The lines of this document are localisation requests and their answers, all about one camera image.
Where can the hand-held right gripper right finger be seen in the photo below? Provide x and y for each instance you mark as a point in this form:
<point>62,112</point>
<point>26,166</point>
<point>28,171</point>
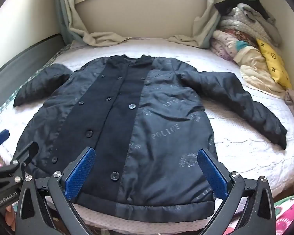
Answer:
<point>212,173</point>

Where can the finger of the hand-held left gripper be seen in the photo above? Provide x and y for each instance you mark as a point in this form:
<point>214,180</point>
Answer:
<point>0,137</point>
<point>28,153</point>

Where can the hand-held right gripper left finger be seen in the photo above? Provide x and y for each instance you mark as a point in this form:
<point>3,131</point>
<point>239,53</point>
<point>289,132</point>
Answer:
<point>80,173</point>

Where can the black padded coat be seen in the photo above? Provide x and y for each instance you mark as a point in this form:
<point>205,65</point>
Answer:
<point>161,117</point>

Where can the bed with white quilted cover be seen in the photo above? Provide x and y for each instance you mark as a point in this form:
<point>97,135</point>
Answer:
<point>237,132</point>

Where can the pink green floral sheet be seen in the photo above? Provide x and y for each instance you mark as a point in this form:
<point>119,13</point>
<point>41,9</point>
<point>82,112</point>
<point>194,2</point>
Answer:
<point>290,213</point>

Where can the cream blanket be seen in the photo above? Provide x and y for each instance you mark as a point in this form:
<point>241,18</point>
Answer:
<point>254,68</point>

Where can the yellow patterned pillow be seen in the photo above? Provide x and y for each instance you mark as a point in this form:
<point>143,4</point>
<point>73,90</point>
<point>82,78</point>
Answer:
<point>274,62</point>

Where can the pink floral blanket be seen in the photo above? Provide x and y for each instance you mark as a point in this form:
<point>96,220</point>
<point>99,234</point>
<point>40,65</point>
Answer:
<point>225,45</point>

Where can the black cloth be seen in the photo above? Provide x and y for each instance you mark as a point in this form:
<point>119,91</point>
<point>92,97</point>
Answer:
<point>229,6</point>

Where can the dark grey bed frame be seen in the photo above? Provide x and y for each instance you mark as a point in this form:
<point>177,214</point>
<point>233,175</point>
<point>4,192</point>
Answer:
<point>22,53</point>

